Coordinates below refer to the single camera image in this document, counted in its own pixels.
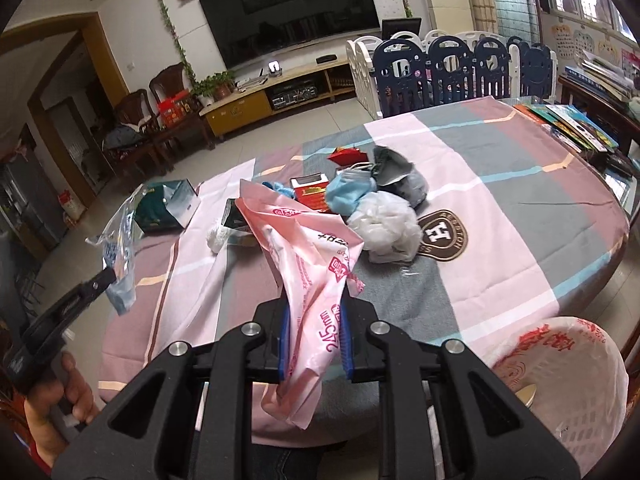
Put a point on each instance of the yellow wooden TV cabinet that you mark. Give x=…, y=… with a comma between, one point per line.
x=305, y=85

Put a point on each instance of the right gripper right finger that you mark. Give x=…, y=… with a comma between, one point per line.
x=346, y=335

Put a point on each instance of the potted green plant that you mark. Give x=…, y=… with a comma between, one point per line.
x=217, y=86

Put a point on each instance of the stack of books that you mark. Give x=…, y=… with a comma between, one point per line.
x=571, y=126

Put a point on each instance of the grey foil bag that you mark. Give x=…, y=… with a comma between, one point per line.
x=394, y=174

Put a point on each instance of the blue knit sock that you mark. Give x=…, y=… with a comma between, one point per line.
x=280, y=188

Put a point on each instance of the navy white baby fence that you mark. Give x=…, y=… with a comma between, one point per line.
x=406, y=72

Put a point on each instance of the dark green snack wrapper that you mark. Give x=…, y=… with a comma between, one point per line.
x=233, y=217

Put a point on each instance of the large black television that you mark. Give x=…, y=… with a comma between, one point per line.
x=247, y=29

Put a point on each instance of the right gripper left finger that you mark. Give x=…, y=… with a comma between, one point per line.
x=284, y=342

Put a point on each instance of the dark wooden armchair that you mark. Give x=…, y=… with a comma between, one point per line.
x=139, y=133

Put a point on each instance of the red gift box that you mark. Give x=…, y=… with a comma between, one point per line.
x=176, y=109

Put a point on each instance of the clear plastic wrapper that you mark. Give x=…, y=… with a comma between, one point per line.
x=116, y=243

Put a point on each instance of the white trash bag bin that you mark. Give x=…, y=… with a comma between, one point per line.
x=580, y=378

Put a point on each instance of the white crumpled plastic bag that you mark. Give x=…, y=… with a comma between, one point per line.
x=388, y=227

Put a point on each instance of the plaid pink grey tablecloth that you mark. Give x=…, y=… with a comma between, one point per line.
x=541, y=236

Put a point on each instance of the white crumpled tissue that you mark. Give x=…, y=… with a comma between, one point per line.
x=216, y=236

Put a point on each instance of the green gift bag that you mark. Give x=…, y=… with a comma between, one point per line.
x=167, y=206

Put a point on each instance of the pink plastic package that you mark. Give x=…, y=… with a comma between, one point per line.
x=312, y=255

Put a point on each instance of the red snack wrapper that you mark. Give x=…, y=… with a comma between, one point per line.
x=346, y=157

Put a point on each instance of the light blue plastic bag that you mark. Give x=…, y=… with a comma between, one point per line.
x=345, y=191

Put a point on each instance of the red cigarette box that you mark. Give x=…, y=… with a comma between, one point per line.
x=310, y=190

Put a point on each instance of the dark wooden side table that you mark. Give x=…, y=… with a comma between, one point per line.
x=623, y=129

